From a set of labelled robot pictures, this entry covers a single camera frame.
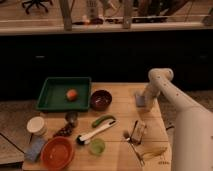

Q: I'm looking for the metal fork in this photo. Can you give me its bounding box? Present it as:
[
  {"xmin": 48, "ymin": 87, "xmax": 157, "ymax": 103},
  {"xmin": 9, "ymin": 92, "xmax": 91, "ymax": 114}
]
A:
[{"xmin": 123, "ymin": 130, "xmax": 145, "ymax": 167}]

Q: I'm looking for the orange bowl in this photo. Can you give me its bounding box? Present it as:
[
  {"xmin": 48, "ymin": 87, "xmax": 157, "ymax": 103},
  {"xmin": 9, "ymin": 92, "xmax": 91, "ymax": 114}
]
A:
[{"xmin": 40, "ymin": 136, "xmax": 75, "ymax": 171}]

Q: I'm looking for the dark grape bunch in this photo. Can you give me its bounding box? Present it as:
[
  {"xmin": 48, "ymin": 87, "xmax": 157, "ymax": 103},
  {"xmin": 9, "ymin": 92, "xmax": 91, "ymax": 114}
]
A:
[{"xmin": 54, "ymin": 124, "xmax": 72, "ymax": 137}]

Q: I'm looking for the black office chair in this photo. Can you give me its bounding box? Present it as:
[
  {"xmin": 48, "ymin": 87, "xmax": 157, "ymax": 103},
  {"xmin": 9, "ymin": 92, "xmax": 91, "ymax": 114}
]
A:
[{"xmin": 21, "ymin": 0, "xmax": 53, "ymax": 14}]

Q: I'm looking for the blue-grey towel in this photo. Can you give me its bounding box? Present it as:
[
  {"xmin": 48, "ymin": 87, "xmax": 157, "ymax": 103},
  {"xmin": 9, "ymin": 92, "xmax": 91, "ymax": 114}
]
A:
[{"xmin": 135, "ymin": 93, "xmax": 145, "ymax": 107}]

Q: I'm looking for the small green cup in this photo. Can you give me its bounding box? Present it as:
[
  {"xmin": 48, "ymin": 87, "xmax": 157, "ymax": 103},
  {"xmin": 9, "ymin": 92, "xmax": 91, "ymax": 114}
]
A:
[{"xmin": 89, "ymin": 138, "xmax": 105, "ymax": 156}]

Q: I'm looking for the green plastic tray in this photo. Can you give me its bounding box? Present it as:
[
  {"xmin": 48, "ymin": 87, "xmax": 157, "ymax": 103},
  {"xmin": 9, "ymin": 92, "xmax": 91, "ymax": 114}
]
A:
[{"xmin": 37, "ymin": 77, "xmax": 91, "ymax": 112}]

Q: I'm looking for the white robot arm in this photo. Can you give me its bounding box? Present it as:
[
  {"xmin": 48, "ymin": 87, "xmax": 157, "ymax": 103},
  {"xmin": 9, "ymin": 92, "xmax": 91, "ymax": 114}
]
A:
[{"xmin": 144, "ymin": 68, "xmax": 213, "ymax": 171}]

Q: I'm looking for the orange-red fruit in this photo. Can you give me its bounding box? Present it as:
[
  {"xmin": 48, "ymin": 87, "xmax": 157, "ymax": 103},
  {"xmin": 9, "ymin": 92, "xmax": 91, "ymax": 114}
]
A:
[{"xmin": 66, "ymin": 89, "xmax": 78, "ymax": 101}]

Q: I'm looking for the white-handled black brush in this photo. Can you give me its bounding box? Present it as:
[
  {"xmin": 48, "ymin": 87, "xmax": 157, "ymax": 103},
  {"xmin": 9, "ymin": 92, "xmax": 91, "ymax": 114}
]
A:
[{"xmin": 76, "ymin": 121, "xmax": 116, "ymax": 145}]

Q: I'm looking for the white cup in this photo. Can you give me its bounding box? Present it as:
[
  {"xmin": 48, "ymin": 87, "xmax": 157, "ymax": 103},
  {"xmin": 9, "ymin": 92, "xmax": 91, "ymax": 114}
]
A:
[{"xmin": 27, "ymin": 116, "xmax": 47, "ymax": 136}]

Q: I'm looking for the blue sponge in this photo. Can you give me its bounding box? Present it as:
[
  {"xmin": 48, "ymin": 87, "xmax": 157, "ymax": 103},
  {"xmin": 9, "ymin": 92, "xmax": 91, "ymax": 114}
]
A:
[{"xmin": 25, "ymin": 138, "xmax": 46, "ymax": 162}]

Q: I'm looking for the green cucumber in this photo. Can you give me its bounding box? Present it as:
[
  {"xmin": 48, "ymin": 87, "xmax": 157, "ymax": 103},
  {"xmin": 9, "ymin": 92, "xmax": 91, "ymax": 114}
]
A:
[{"xmin": 91, "ymin": 115, "xmax": 116, "ymax": 128}]

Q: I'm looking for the metal measuring cup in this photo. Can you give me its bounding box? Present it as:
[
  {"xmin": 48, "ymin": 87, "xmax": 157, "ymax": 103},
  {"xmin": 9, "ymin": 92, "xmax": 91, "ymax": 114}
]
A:
[{"xmin": 65, "ymin": 111, "xmax": 78, "ymax": 128}]

